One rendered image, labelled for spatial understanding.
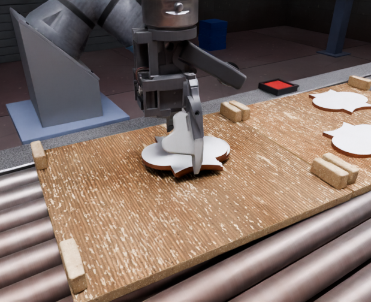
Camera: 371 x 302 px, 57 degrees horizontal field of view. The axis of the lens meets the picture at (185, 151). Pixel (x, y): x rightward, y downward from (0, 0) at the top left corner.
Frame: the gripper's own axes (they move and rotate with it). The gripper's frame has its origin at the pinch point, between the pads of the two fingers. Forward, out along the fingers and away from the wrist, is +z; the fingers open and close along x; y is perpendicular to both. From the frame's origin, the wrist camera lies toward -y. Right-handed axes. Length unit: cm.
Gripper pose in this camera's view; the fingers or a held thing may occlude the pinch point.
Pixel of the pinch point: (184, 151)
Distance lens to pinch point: 57.3
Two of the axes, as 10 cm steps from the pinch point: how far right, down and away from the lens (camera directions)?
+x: 3.1, 4.7, -8.2
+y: -9.5, 1.6, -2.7
